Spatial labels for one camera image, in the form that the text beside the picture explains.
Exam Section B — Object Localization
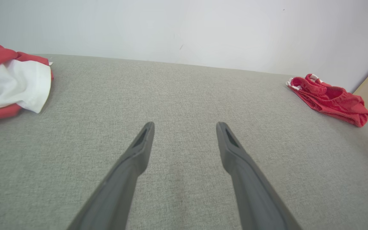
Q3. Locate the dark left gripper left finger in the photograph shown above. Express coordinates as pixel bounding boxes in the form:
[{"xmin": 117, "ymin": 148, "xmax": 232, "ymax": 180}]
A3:
[{"xmin": 67, "ymin": 121, "xmax": 155, "ymax": 230}]

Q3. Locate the red white jersey shirt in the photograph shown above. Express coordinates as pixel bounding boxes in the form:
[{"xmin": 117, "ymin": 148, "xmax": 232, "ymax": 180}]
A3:
[{"xmin": 0, "ymin": 42, "xmax": 54, "ymax": 125}]

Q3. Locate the red shorts white trim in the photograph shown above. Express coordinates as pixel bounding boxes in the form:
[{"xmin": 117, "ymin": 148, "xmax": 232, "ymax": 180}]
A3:
[{"xmin": 286, "ymin": 73, "xmax": 368, "ymax": 128}]

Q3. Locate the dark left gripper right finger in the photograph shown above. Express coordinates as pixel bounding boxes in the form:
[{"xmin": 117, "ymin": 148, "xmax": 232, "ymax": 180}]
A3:
[{"xmin": 216, "ymin": 121, "xmax": 303, "ymax": 230}]

